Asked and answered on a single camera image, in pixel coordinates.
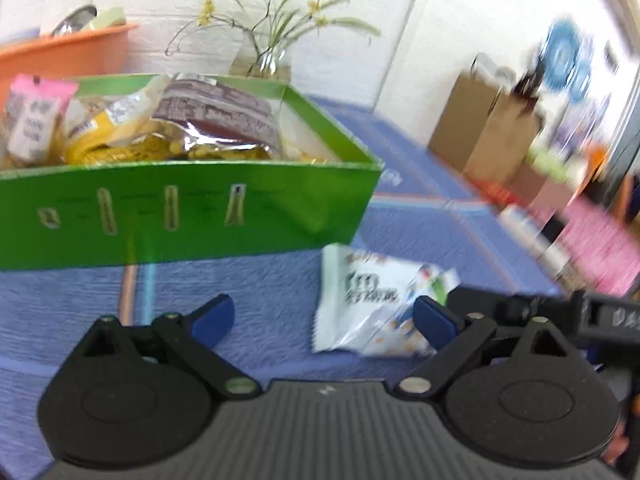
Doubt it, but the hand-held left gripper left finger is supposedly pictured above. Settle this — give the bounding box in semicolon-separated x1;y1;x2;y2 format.
75;294;263;401

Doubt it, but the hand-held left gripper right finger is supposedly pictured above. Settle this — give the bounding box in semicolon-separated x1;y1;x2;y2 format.
397;296;576;401

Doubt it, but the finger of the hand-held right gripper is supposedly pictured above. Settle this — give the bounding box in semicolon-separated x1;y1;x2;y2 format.
447;287;587;335

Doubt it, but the green cardboard box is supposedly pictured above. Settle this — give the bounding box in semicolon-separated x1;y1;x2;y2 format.
0;72;383;271

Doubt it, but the yellow snack bag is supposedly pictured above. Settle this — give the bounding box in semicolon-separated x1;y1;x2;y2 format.
62;110;191;166

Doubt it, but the maroon and white snack packet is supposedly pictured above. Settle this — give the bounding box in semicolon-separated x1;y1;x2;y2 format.
150;74;281;153

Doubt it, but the pink snack packet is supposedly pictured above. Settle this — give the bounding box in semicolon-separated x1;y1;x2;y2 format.
2;74;80;168

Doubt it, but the pink cloth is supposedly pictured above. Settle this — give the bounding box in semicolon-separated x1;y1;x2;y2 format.
530;180;640;296

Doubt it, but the blue checked blanket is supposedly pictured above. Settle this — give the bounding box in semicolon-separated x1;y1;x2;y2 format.
0;95;566;476

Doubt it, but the brown cardboard box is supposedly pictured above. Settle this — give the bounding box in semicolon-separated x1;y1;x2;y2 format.
427;52;546;186

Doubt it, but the cream snack packet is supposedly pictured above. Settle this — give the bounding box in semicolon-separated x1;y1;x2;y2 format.
67;77;173;143

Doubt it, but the glass vase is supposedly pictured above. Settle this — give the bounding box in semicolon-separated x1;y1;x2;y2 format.
230;45;293;83

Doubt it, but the orange plastic tub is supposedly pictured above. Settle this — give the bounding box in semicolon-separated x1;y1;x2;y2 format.
0;22;141;106

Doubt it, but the green plant with yellow flowers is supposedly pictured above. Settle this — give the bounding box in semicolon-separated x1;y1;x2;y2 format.
165;0;382;68

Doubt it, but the metal bowl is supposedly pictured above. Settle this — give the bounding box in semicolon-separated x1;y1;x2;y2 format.
50;4;98;37

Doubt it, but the wall poster with blue circles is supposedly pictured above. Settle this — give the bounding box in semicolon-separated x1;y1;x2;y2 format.
540;15;618;111

